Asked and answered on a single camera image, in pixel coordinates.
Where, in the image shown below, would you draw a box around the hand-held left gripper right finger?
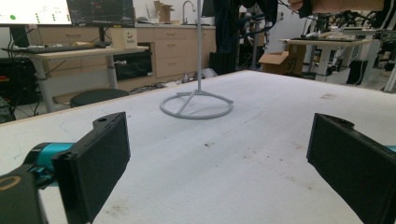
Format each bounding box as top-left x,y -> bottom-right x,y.
305,112 -> 396,224

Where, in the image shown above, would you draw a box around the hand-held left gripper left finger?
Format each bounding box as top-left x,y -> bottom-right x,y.
24,111 -> 132,224

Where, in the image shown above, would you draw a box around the white wire display rack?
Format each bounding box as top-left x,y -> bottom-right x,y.
159,0 -> 234,121

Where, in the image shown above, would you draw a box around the black round stool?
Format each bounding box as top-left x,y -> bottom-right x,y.
68,88 -> 131,109

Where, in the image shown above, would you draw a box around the black appliance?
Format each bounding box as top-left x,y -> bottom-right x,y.
112,42 -> 154,82

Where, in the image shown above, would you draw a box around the light wooden desk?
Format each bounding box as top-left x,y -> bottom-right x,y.
1,45 -> 150,114

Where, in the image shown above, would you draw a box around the black cabinet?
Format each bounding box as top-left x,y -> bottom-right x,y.
0,57 -> 39,107

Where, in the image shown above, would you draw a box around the white work table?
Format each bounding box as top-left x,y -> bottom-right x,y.
277,35 -> 388,84

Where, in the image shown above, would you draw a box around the white foam mat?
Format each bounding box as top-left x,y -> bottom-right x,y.
0,70 -> 396,224

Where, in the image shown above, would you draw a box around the open brown cardboard box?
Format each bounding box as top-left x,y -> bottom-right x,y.
257,43 -> 308,77

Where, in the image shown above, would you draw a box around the black keyboard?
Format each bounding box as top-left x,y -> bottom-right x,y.
1,42 -> 108,54

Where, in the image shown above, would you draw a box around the beige cardboard box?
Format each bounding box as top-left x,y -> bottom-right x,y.
109,26 -> 139,50

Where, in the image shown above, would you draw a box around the wooden drawer cabinets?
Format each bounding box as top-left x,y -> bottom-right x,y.
36,23 -> 218,91

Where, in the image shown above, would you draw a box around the dark screen monitor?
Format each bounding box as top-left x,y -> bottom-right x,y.
66,0 -> 136,29

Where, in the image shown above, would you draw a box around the white screen monitor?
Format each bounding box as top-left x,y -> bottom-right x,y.
0,0 -> 73,26

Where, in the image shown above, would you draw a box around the dark hanging cloth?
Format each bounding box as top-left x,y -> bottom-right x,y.
208,0 -> 241,77

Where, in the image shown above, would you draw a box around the metal sink faucet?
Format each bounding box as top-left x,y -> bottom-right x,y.
181,0 -> 198,25

